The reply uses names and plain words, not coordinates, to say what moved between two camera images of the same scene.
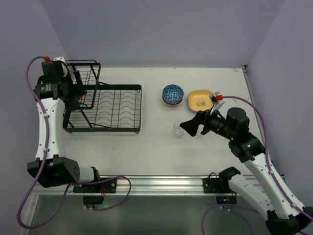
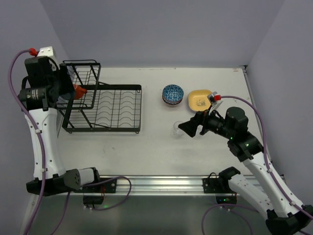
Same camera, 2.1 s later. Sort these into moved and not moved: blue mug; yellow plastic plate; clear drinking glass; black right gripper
Moved: blue mug
Not moved: yellow plastic plate; black right gripper; clear drinking glass
